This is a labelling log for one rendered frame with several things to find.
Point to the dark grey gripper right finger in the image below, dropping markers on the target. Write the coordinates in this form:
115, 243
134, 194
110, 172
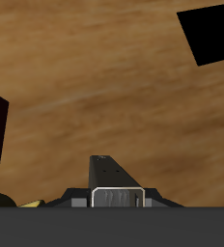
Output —
126, 180

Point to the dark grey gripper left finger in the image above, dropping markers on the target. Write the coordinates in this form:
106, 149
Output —
99, 173

